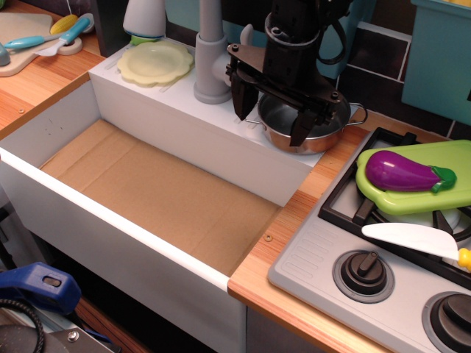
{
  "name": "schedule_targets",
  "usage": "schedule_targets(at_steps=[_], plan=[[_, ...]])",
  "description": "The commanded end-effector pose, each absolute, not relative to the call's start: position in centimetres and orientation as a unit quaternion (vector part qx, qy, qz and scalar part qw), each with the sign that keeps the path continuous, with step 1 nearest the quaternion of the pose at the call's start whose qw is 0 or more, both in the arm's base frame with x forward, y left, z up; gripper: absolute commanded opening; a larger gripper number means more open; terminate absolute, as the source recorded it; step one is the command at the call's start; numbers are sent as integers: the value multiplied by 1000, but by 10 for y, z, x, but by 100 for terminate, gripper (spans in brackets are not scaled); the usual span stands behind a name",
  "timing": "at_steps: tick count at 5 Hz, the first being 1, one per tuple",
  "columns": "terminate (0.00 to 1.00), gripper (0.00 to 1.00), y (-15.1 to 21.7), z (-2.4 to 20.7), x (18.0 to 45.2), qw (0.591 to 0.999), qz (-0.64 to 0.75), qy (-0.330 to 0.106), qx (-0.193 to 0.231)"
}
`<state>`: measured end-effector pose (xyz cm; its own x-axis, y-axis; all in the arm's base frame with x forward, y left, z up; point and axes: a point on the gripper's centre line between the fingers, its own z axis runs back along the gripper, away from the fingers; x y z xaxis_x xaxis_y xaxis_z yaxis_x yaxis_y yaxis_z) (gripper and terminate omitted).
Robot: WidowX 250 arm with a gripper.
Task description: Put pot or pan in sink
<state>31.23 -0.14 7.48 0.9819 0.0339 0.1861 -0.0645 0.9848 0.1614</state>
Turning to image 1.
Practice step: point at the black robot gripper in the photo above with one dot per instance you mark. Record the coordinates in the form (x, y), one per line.
(287, 74)

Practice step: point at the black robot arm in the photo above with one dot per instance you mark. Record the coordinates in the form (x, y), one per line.
(302, 24)

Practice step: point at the small stainless steel pot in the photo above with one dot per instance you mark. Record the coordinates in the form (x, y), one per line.
(276, 119)

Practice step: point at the white toy sink basin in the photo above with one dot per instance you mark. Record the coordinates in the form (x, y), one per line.
(157, 193)

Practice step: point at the grey toy faucet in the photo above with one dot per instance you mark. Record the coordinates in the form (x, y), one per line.
(211, 57)

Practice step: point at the pale yellow plastic plate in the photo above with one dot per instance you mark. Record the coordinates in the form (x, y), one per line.
(155, 63)

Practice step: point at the purple toy eggplant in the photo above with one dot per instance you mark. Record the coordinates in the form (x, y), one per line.
(388, 170)

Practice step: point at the white and green cup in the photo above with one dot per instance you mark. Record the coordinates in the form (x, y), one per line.
(145, 20)

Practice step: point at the teal storage bin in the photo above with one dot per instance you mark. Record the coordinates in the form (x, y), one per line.
(438, 69)

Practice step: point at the green plastic cutting board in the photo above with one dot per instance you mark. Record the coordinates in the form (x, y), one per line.
(454, 155)

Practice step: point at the black stove knob left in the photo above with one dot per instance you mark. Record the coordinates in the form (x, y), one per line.
(363, 276)

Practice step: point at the black stove knob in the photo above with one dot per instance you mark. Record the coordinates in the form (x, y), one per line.
(446, 321)
(363, 276)

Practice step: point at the grey toy stove top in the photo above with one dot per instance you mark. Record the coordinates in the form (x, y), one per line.
(305, 266)

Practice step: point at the black stove burner grate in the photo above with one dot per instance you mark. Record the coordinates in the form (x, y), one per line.
(347, 207)

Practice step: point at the yellow toy corn cob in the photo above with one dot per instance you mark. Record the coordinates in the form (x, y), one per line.
(63, 24)

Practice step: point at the black stove knob right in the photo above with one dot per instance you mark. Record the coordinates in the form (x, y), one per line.
(446, 321)

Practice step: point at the beige wooden cutting board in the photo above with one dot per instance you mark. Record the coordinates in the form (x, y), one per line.
(22, 25)

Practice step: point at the blue clamp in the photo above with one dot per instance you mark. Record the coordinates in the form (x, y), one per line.
(42, 286)

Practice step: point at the white faucet lever handle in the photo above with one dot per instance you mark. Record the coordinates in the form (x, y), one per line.
(246, 36)

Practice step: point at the white toy knife yellow handle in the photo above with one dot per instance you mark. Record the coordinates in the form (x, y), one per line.
(421, 238)

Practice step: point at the teal handled white spatula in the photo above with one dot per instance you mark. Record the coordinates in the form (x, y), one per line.
(70, 35)

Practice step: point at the teal handled spoon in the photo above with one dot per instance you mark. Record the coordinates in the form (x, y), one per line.
(32, 41)

